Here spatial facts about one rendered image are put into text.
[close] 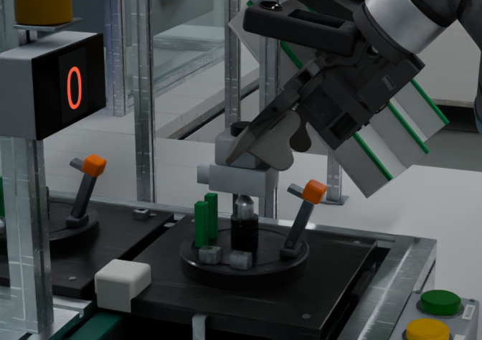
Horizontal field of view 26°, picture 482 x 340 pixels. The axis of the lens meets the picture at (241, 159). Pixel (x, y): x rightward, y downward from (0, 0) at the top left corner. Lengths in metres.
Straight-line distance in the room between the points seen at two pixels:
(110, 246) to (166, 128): 0.91
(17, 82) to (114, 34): 1.22
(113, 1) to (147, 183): 0.77
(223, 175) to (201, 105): 1.16
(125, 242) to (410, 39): 0.42
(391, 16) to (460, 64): 4.11
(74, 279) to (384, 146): 0.49
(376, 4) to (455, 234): 0.62
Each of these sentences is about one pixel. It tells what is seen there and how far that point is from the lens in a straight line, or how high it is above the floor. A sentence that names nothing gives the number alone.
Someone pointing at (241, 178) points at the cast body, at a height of 1.08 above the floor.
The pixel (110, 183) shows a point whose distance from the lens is 1.74.
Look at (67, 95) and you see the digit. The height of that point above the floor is 1.20.
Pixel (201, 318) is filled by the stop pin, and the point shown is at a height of 0.97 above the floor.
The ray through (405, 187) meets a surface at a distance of 1.73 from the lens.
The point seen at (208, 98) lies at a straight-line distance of 2.28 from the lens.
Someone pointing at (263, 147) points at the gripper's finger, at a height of 1.12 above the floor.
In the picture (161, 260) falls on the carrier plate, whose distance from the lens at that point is 1.15.
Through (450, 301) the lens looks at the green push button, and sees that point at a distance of 1.07.
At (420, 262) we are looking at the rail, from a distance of 1.18.
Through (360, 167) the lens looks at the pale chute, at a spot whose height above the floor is 1.03.
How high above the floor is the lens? 1.42
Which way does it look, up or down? 18 degrees down
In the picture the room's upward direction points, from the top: straight up
